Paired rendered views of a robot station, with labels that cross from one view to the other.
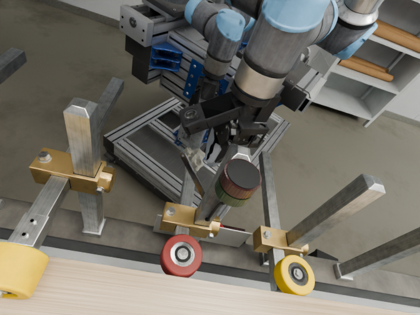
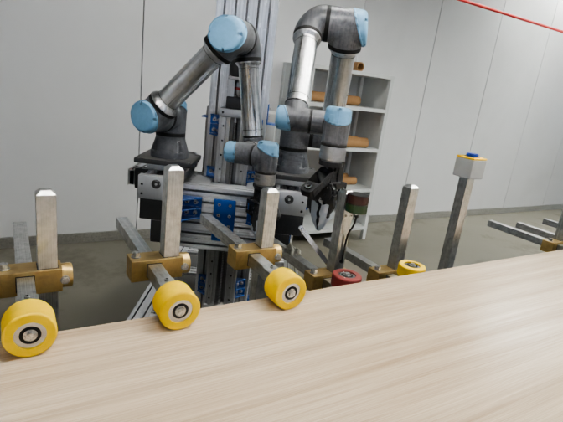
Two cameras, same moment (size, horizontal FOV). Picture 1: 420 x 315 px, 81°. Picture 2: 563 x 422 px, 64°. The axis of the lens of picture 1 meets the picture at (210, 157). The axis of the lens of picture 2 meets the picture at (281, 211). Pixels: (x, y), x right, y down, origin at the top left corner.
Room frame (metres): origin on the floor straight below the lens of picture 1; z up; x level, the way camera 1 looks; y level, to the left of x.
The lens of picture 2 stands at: (-0.81, 0.50, 1.38)
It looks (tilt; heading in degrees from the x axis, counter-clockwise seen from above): 16 degrees down; 342
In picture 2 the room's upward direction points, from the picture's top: 7 degrees clockwise
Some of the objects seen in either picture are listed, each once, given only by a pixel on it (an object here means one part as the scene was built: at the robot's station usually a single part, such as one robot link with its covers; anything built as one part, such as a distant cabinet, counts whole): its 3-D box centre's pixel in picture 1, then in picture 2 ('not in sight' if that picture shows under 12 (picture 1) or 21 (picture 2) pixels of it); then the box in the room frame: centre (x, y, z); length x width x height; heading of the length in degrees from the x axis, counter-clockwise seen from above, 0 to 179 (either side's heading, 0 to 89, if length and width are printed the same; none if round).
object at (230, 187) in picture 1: (240, 178); (358, 198); (0.25, -0.06, 1.10); 0.06 x 0.06 x 0.02
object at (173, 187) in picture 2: not in sight; (168, 266); (0.17, 0.44, 0.94); 0.03 x 0.03 x 0.48; 15
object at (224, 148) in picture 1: (223, 145); (327, 203); (0.35, -0.01, 1.06); 0.05 x 0.02 x 0.09; 35
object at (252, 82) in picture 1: (258, 75); (331, 153); (0.38, -0.02, 1.20); 0.08 x 0.08 x 0.05
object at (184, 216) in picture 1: (190, 222); (327, 279); (0.29, -0.02, 0.85); 0.13 x 0.06 x 0.05; 105
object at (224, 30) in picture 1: (225, 35); (266, 156); (0.68, 0.10, 1.12); 0.09 x 0.08 x 0.11; 56
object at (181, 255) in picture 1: (177, 262); (343, 291); (0.19, -0.03, 0.85); 0.08 x 0.08 x 0.11
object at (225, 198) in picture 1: (234, 187); (356, 207); (0.25, -0.06, 1.08); 0.06 x 0.06 x 0.02
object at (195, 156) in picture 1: (194, 155); (290, 247); (0.47, 0.04, 0.87); 0.09 x 0.07 x 0.02; 15
